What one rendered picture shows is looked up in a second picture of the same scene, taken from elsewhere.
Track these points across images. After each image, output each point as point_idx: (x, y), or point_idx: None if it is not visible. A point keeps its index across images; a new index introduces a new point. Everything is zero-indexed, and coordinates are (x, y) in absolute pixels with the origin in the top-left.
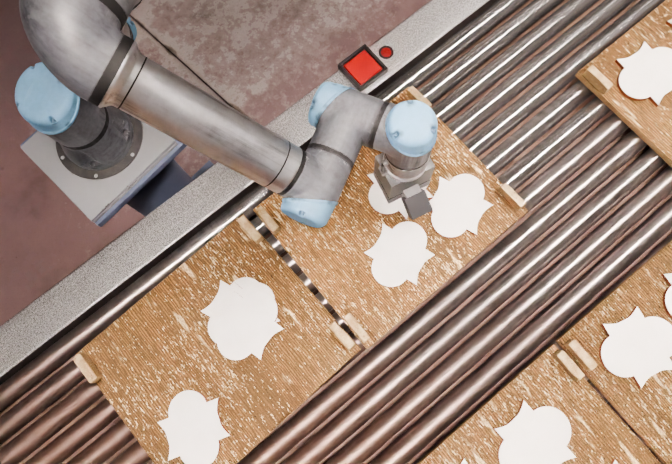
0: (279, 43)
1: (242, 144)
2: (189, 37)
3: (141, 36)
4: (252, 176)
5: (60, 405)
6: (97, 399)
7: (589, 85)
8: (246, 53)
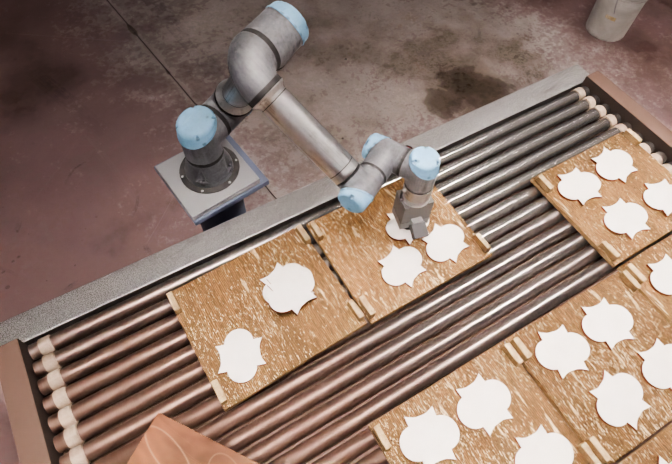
0: None
1: (326, 145)
2: (257, 151)
3: None
4: (327, 168)
5: (146, 328)
6: (172, 330)
7: (539, 187)
8: (297, 168)
